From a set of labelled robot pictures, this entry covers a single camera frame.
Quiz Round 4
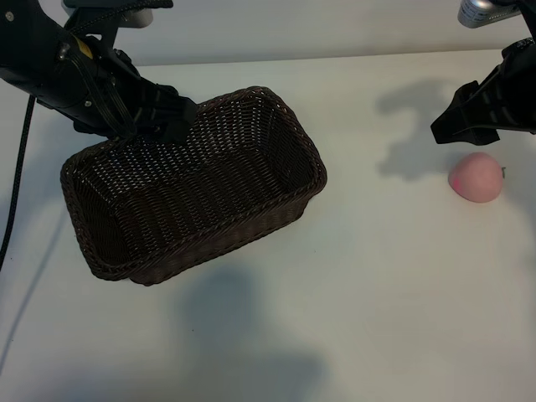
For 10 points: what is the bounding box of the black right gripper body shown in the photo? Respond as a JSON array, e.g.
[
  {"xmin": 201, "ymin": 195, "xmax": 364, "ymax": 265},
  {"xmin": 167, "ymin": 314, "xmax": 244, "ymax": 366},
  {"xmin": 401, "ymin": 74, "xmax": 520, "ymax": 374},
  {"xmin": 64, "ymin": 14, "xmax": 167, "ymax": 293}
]
[{"xmin": 477, "ymin": 37, "xmax": 536, "ymax": 136}]

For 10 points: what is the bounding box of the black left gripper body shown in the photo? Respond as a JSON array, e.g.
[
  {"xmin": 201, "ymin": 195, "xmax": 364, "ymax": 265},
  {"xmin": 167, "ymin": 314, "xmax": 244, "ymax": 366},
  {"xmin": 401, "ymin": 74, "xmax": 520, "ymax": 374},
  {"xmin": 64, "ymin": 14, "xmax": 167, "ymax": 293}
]
[{"xmin": 54, "ymin": 33, "xmax": 143, "ymax": 142}]

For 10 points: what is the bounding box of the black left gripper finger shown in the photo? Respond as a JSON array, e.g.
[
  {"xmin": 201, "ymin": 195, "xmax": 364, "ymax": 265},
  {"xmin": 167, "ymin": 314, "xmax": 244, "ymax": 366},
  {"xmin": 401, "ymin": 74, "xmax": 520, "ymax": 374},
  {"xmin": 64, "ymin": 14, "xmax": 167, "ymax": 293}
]
[
  {"xmin": 134, "ymin": 118, "xmax": 190, "ymax": 144},
  {"xmin": 125, "ymin": 76, "xmax": 198, "ymax": 123}
]

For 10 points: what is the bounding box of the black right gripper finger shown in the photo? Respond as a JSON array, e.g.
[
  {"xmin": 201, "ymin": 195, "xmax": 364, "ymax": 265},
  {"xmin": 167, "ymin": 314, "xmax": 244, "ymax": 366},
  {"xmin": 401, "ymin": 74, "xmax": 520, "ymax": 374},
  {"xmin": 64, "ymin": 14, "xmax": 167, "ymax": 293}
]
[
  {"xmin": 430, "ymin": 90, "xmax": 500, "ymax": 147},
  {"xmin": 451, "ymin": 80, "xmax": 482, "ymax": 111}
]

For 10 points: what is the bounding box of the pink peach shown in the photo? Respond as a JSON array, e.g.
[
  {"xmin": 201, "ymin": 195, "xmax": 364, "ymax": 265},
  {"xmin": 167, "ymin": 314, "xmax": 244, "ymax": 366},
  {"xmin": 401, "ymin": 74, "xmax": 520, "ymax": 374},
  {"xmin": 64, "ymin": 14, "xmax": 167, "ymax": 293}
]
[{"xmin": 447, "ymin": 152, "xmax": 508, "ymax": 205}]

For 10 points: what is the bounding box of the dark brown woven basket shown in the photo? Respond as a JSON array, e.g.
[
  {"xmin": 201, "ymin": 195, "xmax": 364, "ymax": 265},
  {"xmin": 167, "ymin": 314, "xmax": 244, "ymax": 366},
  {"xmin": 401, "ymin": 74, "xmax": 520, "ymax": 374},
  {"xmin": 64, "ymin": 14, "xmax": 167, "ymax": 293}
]
[{"xmin": 59, "ymin": 85, "xmax": 327, "ymax": 288}]

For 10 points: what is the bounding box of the silver metal cylinder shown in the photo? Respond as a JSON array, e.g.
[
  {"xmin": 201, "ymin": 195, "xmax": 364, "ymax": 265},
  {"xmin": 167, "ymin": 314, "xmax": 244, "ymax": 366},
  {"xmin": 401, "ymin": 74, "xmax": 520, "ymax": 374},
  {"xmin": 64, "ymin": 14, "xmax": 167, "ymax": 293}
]
[
  {"xmin": 456, "ymin": 0, "xmax": 524, "ymax": 30},
  {"xmin": 119, "ymin": 7, "xmax": 155, "ymax": 30}
]

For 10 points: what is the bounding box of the black wire bundle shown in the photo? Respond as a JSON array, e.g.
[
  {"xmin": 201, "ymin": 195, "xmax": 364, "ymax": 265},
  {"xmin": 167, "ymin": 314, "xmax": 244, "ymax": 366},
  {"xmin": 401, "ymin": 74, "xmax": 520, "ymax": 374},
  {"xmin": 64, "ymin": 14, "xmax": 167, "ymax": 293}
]
[{"xmin": 69, "ymin": 54, "xmax": 137, "ymax": 142}]

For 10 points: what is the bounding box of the long black braided cable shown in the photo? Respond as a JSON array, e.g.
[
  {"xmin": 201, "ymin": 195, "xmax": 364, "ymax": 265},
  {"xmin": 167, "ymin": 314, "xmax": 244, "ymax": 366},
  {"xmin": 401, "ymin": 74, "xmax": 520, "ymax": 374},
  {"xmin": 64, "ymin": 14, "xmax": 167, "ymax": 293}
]
[{"xmin": 0, "ymin": 94, "xmax": 35, "ymax": 269}]

